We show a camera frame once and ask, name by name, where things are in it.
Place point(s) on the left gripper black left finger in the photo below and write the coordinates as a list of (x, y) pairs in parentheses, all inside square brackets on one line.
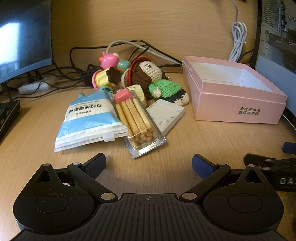
[(84, 176)]

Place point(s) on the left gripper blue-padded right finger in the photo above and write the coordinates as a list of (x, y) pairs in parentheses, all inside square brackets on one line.
[(213, 176)]

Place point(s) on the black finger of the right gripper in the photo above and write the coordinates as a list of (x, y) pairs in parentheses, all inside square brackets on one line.
[(264, 161)]

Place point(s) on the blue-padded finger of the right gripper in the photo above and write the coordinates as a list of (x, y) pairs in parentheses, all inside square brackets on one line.
[(289, 148)]

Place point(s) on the blue white wet wipes pack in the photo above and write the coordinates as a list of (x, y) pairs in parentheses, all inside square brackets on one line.
[(89, 119)]

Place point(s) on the biscuit sticks clear pack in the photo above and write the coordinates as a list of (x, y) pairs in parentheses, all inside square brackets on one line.
[(143, 135)]

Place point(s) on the pale yellow small toy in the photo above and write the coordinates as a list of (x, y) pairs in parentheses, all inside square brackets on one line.
[(139, 92)]

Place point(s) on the pink yellow cupcake toy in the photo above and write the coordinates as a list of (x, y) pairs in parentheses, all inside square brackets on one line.
[(109, 77)]

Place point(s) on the pink pig toy keychain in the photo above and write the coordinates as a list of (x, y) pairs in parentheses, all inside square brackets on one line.
[(108, 60)]

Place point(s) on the crochet doll with red hat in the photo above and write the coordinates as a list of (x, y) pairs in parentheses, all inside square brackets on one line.
[(154, 83)]

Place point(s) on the pink cardboard box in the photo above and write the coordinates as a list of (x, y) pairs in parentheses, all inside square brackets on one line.
[(228, 91)]

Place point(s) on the black power adapter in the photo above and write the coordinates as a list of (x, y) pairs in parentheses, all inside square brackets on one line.
[(87, 77)]

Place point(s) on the black keyboard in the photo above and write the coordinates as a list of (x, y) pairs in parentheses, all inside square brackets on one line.
[(9, 111)]

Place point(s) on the white power strip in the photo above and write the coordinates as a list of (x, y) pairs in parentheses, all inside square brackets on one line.
[(43, 84)]

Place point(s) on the computer monitor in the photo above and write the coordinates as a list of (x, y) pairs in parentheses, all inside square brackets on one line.
[(26, 42)]

